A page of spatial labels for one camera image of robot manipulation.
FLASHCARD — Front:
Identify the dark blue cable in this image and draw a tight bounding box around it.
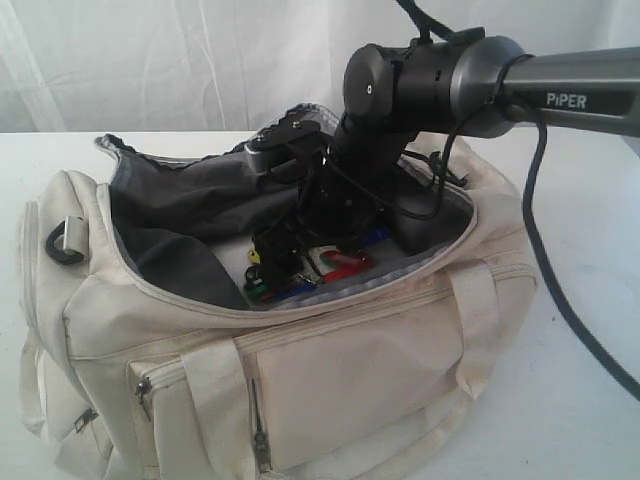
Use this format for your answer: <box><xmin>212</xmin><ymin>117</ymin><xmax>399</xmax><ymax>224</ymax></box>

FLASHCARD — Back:
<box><xmin>394</xmin><ymin>0</ymin><xmax>640</xmax><ymax>394</ymax></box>

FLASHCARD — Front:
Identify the cream fabric duffel bag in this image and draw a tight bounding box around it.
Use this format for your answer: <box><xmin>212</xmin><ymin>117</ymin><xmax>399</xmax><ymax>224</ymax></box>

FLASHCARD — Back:
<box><xmin>17</xmin><ymin>134</ymin><xmax>537</xmax><ymax>479</ymax></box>

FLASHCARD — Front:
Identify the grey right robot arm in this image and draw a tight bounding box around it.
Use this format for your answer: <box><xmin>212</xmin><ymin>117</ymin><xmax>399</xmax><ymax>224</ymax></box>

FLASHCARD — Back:
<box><xmin>250</xmin><ymin>32</ymin><xmax>639</xmax><ymax>289</ymax></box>

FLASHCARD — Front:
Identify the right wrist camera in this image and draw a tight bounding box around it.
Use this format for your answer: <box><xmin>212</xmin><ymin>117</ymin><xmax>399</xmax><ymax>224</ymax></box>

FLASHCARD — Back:
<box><xmin>244</xmin><ymin>103</ymin><xmax>339</xmax><ymax>175</ymax></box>

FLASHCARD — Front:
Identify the white backdrop curtain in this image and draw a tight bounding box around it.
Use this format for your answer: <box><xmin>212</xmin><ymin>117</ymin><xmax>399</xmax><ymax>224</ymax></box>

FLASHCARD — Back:
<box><xmin>0</xmin><ymin>0</ymin><xmax>640</xmax><ymax>136</ymax></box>

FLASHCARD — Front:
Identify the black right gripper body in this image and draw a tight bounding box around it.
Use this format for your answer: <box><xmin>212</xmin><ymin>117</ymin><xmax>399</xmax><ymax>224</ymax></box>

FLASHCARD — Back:
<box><xmin>294</xmin><ymin>159</ymin><xmax>386</xmax><ymax>250</ymax></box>

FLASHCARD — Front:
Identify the bunch of colourful key tags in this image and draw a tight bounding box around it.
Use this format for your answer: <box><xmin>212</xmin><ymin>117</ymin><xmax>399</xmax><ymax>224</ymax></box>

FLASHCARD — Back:
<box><xmin>243</xmin><ymin>226</ymin><xmax>390</xmax><ymax>304</ymax></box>

